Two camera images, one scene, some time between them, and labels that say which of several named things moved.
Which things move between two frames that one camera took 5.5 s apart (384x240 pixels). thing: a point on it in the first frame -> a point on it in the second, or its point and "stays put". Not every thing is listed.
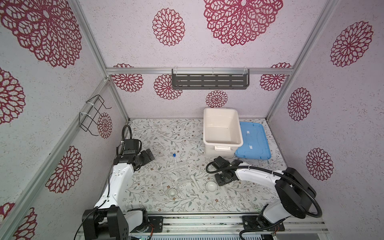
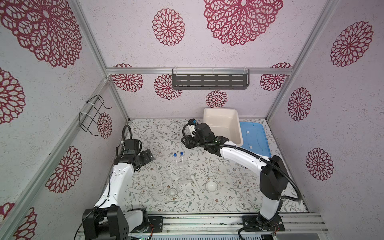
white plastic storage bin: (222, 132) stays put
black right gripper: (217, 181) -> (188, 145)
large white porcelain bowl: (211, 186) stays put
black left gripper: (146, 158) stays put
